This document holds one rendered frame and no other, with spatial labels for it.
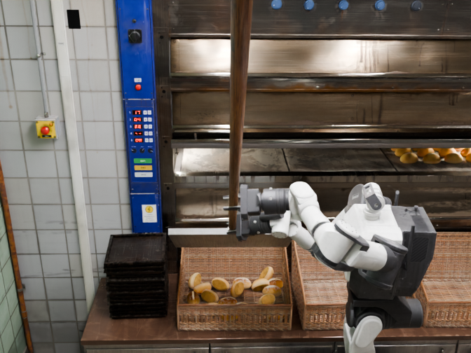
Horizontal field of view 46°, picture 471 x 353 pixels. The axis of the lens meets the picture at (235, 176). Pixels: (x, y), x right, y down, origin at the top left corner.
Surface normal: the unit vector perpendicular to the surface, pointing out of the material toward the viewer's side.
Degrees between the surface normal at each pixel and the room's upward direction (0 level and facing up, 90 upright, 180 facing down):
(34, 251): 90
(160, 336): 0
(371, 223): 1
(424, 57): 69
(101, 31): 90
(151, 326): 0
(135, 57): 90
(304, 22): 90
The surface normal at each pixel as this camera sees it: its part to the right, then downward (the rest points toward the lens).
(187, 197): 0.04, 0.07
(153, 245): 0.01, -0.91
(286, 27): 0.04, 0.40
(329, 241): -0.42, 0.01
